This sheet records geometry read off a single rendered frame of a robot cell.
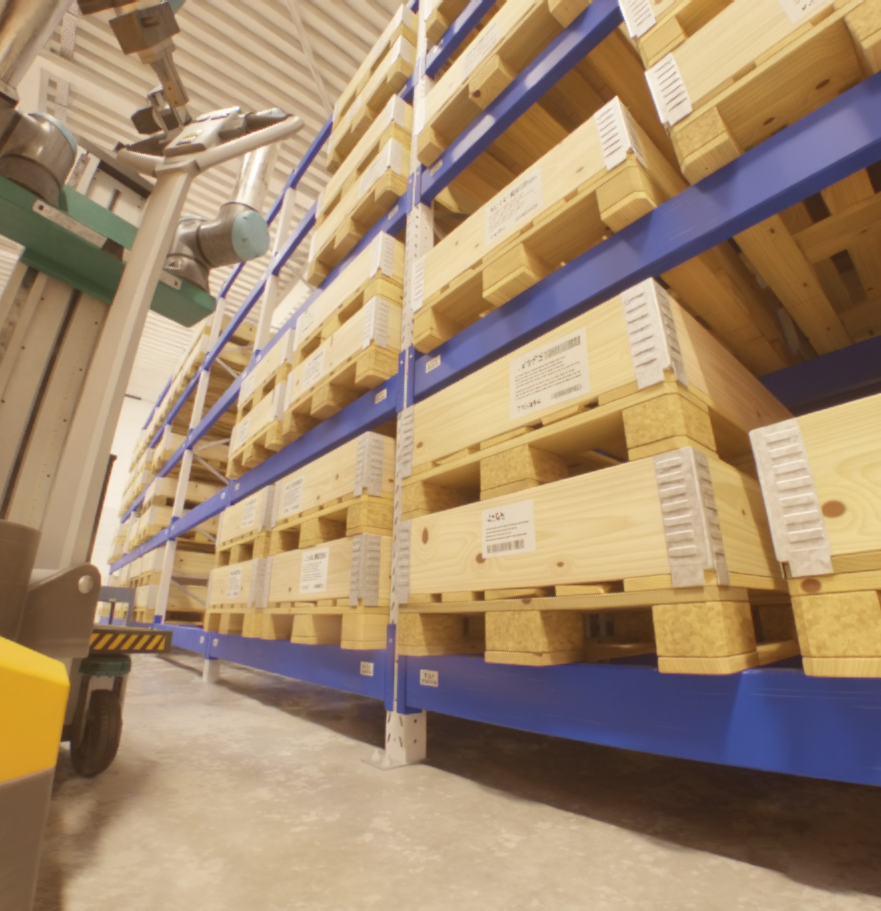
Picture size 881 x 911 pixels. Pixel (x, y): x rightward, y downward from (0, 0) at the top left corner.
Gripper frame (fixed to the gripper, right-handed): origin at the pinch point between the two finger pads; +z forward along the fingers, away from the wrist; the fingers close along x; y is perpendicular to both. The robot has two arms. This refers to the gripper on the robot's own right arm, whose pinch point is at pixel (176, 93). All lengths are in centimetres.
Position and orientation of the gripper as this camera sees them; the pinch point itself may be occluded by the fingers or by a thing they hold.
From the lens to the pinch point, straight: 114.0
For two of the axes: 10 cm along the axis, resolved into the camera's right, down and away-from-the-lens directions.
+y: 9.9, -0.4, -1.1
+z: 1.1, 6.1, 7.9
